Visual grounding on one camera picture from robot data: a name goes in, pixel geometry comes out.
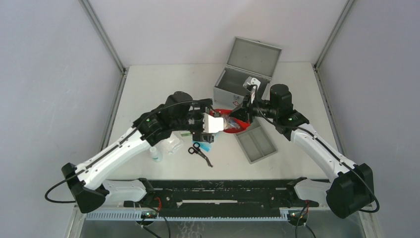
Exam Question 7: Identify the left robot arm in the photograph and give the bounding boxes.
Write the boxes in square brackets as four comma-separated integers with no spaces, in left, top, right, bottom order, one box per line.
[61,91,224,213]

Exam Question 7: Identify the clear bottle white cap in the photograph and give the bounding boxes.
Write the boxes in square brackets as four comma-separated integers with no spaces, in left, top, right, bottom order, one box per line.
[149,147,162,162]

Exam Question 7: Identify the grey metal medicine box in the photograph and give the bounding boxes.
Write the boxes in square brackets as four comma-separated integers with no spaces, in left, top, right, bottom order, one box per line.
[213,37,282,109]

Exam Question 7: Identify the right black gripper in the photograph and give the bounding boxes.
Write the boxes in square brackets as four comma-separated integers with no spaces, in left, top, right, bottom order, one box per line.
[228,92,278,125]

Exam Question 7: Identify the bagged white gauze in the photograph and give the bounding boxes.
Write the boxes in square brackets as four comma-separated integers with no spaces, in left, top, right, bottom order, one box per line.
[160,133,183,155]

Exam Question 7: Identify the red first aid pouch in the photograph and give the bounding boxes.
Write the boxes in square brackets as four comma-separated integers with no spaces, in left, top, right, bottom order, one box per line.
[210,109,251,134]

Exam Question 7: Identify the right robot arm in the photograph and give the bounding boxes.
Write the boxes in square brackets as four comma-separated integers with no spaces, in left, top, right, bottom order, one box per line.
[229,83,380,219]

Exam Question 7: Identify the bagged small blue box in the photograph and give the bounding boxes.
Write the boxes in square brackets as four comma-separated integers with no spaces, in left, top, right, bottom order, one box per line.
[221,114,241,133]

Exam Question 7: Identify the grey plastic divider tray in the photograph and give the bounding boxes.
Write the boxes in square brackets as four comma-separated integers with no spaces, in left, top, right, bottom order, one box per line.
[235,120,278,164]

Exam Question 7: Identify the black medical scissors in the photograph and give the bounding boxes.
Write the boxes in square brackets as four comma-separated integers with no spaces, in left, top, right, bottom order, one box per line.
[188,142,213,168]

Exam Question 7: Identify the blue plaster packet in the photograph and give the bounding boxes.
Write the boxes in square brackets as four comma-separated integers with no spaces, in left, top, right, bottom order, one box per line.
[197,142,212,152]

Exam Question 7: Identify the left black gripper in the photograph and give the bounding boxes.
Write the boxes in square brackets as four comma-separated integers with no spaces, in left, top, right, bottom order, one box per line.
[171,99,213,141]

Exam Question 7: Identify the small green white box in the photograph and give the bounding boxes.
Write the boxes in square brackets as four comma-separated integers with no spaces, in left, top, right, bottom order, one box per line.
[179,131,192,137]

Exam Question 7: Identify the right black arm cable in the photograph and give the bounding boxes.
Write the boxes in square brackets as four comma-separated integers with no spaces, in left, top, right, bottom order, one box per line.
[251,85,380,214]

